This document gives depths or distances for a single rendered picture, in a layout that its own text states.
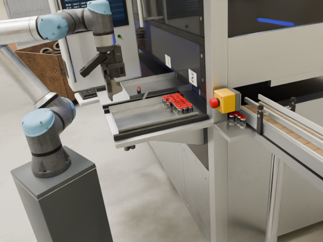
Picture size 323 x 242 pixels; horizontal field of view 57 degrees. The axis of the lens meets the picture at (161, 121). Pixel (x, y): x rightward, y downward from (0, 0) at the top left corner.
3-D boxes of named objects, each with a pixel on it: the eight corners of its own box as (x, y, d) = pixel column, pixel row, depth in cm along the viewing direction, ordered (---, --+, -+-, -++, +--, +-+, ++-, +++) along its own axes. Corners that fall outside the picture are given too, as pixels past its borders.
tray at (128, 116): (177, 99, 147) (177, 92, 146) (198, 119, 125) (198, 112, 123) (109, 113, 140) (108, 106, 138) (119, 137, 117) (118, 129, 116)
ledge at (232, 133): (244, 121, 124) (244, 116, 123) (263, 134, 113) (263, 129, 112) (214, 128, 121) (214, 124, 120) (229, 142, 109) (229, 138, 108)
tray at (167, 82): (175, 77, 180) (175, 71, 178) (192, 90, 157) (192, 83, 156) (120, 87, 172) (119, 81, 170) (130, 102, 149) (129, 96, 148)
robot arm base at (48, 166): (43, 183, 110) (35, 161, 105) (26, 168, 120) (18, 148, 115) (78, 164, 119) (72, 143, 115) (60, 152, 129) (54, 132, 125)
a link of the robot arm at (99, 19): (89, 0, 105) (112, -2, 103) (95, 32, 109) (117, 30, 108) (80, 2, 98) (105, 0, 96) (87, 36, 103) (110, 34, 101)
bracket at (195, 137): (201, 140, 138) (200, 115, 132) (204, 143, 135) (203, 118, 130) (130, 158, 130) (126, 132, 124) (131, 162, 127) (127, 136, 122)
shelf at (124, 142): (173, 78, 185) (172, 75, 184) (229, 122, 124) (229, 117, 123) (96, 92, 174) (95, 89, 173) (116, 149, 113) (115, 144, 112)
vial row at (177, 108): (170, 103, 143) (169, 94, 141) (184, 117, 127) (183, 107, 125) (166, 104, 142) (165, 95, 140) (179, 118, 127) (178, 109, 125)
